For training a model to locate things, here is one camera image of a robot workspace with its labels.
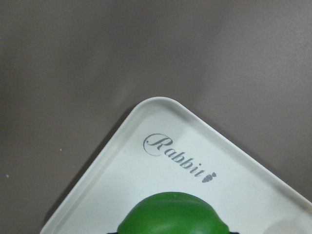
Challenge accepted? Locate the green lime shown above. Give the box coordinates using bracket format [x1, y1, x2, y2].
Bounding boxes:
[117, 192, 230, 234]

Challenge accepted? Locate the cream rabbit print tray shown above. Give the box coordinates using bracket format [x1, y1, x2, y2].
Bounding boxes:
[41, 97, 312, 234]

